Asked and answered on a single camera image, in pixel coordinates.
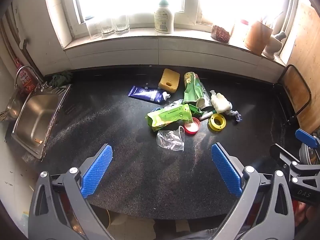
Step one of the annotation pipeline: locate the person's right hand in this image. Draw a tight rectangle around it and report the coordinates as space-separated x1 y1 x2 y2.
294 201 320 227

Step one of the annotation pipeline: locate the yellow tape roll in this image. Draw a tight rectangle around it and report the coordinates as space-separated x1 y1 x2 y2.
208 113 226 131

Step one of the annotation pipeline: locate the green cloth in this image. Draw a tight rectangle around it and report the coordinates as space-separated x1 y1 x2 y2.
49 70 73 87

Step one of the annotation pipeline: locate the steel faucet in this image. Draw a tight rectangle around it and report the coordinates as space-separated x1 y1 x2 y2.
15 65 44 88

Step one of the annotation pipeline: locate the wooden board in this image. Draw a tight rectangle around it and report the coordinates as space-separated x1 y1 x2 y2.
285 2 320 135

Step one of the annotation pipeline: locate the tall green snack bag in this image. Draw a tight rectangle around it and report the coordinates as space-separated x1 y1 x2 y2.
182 71 213 110

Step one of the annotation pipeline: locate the green wipes packet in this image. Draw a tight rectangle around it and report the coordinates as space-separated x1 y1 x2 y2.
146 103 194 132

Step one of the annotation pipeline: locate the blue squeeze tube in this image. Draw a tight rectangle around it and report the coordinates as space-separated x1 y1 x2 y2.
128 85 171 104

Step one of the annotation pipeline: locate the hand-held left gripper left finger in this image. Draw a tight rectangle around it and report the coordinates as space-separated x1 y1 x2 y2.
28 144 113 240

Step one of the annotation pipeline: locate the wooden utensil holder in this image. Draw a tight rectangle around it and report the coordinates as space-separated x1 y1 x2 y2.
244 20 273 55

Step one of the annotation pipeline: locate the steel sink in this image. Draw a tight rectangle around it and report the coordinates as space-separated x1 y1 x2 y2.
11 84 72 160

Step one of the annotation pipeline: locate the clear jar red lid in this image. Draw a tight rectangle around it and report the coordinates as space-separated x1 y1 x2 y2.
231 19 250 44

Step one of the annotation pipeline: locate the marker pen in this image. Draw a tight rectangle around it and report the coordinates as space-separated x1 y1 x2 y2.
199 109 217 121

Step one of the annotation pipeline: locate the crumpled grey wrapper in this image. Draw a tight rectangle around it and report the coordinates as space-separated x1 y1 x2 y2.
225 109 242 122

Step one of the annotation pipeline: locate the yellow furry pad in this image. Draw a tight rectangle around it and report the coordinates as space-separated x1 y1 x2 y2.
158 68 181 91

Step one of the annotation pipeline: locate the clear plastic bag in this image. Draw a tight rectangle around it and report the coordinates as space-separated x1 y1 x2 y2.
157 126 185 152

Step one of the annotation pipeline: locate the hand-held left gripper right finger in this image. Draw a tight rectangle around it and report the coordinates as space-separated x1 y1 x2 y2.
211 142 295 240

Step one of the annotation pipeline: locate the red labelled bottle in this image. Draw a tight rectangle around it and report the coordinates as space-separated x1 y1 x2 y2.
19 70 38 94

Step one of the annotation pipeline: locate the white plastic wrapped bottle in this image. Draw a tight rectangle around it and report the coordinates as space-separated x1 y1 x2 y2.
209 90 233 114

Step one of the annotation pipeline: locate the white soap bottle green cap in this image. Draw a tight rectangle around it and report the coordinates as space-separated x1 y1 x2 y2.
154 0 174 34

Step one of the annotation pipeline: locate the clear drinking glass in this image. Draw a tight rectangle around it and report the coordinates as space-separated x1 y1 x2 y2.
99 17 115 38
86 17 102 40
113 15 130 35

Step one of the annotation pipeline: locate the steel bowl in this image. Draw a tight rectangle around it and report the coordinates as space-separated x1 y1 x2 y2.
0 90 25 122

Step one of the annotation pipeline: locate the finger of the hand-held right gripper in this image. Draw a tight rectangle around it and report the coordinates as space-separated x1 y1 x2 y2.
295 129 320 149
269 144 320 183

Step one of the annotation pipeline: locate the grey round metal object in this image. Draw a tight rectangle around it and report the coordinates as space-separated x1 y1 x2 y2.
299 142 320 165

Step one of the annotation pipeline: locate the stone mortar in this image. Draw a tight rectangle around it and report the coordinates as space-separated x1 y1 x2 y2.
261 34 284 59

